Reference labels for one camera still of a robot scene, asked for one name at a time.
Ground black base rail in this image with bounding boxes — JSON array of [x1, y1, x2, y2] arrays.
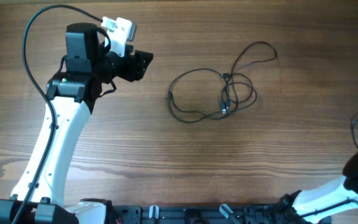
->
[[108, 204, 307, 224]]

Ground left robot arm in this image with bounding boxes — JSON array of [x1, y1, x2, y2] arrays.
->
[[0, 18, 153, 223]]

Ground black cable bundle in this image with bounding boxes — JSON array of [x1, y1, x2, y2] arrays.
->
[[166, 41, 278, 124]]

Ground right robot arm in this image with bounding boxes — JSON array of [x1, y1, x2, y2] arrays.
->
[[271, 152, 358, 223]]

